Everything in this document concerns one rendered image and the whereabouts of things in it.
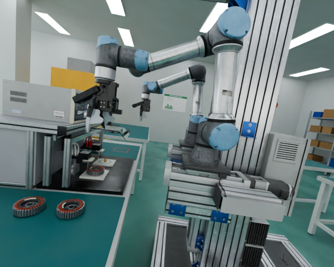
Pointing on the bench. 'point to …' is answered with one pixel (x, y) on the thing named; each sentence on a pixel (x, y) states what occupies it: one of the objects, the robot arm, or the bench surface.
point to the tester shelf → (35, 124)
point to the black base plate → (111, 187)
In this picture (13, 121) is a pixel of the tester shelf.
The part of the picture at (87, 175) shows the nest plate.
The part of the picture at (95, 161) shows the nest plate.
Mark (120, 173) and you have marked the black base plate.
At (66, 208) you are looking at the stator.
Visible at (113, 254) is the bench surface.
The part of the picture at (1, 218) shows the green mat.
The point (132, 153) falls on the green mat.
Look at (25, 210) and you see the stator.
